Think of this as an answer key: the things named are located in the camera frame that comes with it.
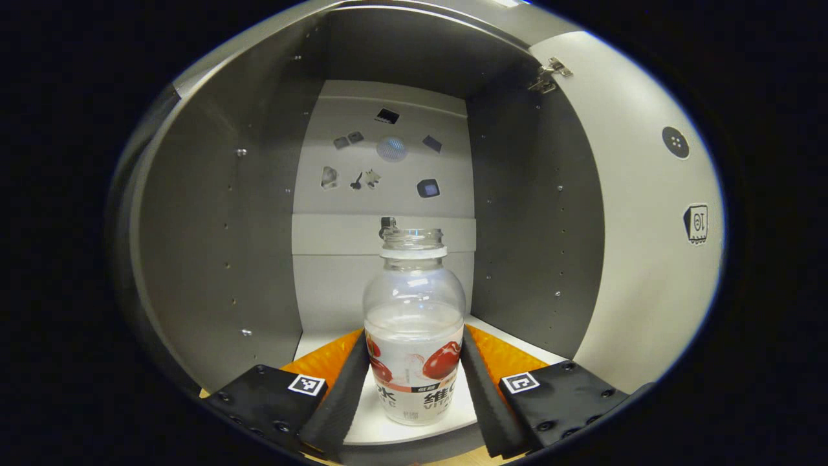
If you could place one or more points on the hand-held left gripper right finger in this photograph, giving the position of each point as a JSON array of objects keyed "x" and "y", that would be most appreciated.
[{"x": 485, "y": 401}]

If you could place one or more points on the grey cabinet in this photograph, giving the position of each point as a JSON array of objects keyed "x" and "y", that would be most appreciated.
[{"x": 226, "y": 226}]

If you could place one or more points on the clear plastic bottle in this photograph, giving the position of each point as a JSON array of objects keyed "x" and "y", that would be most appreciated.
[{"x": 414, "y": 304}]

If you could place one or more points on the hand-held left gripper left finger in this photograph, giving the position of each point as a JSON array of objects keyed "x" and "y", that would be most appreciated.
[{"x": 343, "y": 401}]

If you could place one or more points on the grey cabinet door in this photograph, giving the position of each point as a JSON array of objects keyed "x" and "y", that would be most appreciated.
[{"x": 647, "y": 259}]

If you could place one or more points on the metal door hinge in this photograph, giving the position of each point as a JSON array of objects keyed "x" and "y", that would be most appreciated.
[{"x": 550, "y": 71}]

